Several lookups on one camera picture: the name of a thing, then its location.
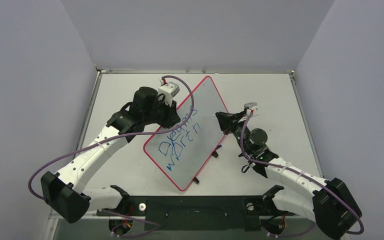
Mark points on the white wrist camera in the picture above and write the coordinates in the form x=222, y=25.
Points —
x=167, y=91
x=251, y=108

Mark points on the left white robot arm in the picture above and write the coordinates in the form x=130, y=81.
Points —
x=65, y=191

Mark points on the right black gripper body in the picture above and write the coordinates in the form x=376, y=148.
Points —
x=235, y=121

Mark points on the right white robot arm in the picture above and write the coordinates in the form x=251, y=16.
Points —
x=329, y=204

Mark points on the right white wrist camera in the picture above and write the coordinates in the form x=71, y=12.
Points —
x=251, y=108

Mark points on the black whiteboard clip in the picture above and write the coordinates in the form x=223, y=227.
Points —
x=196, y=181
x=215, y=154

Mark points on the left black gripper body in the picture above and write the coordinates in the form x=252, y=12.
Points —
x=164, y=114

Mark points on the pink-framed whiteboard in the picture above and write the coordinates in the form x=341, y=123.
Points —
x=182, y=153

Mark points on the aluminium front rail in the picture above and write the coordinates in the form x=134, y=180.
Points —
x=73, y=207

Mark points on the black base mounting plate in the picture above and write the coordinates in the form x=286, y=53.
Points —
x=197, y=213

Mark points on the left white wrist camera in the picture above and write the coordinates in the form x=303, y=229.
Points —
x=167, y=91

